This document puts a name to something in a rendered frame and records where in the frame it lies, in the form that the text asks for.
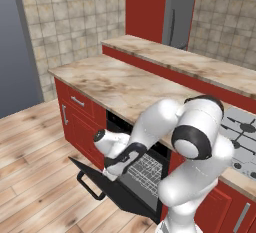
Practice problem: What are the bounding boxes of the silver drawer handle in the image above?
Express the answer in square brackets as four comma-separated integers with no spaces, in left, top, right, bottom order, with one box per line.
[70,95,86,108]

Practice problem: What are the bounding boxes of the white wire dishwasher rack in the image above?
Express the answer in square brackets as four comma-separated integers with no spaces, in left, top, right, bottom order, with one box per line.
[127,152,164,199]

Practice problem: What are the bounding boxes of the black dishwasher door handle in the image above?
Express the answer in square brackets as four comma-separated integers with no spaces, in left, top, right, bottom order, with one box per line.
[76,170,107,201]

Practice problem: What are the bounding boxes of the black dishwasher door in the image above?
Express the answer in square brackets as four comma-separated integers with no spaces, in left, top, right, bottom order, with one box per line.
[68,156,164,225]

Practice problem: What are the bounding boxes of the tall red cabinet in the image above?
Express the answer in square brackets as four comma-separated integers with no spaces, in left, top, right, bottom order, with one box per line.
[125,0,169,45]

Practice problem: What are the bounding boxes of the red drawer front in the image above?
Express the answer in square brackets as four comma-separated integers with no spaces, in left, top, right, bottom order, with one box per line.
[65,86,97,119]

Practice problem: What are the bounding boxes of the red cupboard door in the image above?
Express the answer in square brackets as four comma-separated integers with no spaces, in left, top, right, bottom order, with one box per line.
[194,180,234,233]
[226,193,256,233]
[58,99,106,170]

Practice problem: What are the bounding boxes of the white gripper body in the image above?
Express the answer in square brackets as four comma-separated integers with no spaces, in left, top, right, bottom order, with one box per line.
[101,165,122,182]

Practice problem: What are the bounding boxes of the silver cupboard door handle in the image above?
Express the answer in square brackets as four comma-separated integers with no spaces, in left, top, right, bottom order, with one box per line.
[61,104,70,127]
[232,202,252,233]

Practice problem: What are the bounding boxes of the grey fridge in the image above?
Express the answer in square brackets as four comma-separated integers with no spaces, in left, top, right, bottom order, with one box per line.
[161,0,200,52]

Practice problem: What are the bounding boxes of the black dishwasher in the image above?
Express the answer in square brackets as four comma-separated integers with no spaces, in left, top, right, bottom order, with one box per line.
[105,109,173,225]

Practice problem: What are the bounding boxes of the silver gas hob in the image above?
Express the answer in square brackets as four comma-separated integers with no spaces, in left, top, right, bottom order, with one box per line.
[219,106,256,182]

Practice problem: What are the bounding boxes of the red raised counter panel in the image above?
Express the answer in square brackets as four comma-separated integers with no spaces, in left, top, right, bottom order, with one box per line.
[101,44,256,115]

